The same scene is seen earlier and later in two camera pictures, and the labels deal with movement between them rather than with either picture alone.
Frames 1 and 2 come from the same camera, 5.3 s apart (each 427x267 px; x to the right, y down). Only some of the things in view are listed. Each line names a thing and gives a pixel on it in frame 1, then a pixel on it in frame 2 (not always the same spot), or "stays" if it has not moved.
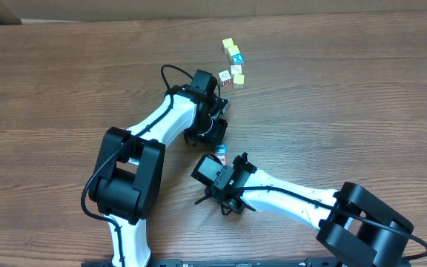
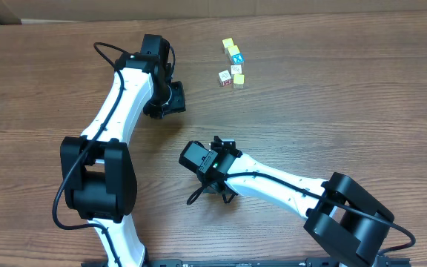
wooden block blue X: (238, 58) stays
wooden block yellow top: (239, 81) stays
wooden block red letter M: (225, 78) stays
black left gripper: (214, 136) to (177, 104)
